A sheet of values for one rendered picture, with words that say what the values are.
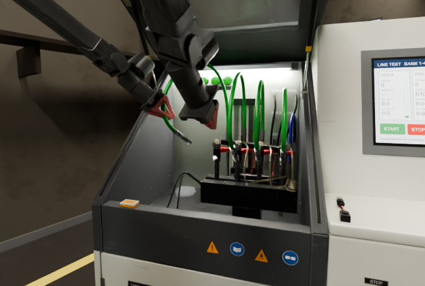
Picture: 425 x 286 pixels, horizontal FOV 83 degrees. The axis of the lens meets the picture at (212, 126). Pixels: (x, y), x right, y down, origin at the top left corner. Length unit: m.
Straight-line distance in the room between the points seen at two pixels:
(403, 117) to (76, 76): 2.65
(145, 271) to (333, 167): 0.68
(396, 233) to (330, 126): 0.36
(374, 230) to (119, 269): 0.73
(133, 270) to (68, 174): 2.08
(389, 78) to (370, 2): 7.30
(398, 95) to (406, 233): 0.44
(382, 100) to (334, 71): 0.17
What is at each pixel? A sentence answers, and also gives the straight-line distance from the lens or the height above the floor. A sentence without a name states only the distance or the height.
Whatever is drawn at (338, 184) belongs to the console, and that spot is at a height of 1.01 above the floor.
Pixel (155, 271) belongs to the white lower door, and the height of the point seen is 0.76.
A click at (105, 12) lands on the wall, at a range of 3.13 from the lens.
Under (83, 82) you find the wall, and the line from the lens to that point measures 2.87.
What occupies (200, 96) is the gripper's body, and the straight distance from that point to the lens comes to 0.51.
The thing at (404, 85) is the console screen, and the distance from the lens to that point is 0.99.
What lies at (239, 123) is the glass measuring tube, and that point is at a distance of 1.16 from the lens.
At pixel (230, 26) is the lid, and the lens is 1.06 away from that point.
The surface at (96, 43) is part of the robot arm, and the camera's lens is 0.76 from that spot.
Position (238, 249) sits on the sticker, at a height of 0.88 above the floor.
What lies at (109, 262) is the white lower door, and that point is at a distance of 0.95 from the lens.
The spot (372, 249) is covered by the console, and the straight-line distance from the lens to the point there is 0.73.
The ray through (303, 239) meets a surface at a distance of 0.70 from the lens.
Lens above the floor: 1.27
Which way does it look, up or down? 6 degrees down
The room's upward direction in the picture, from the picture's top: straight up
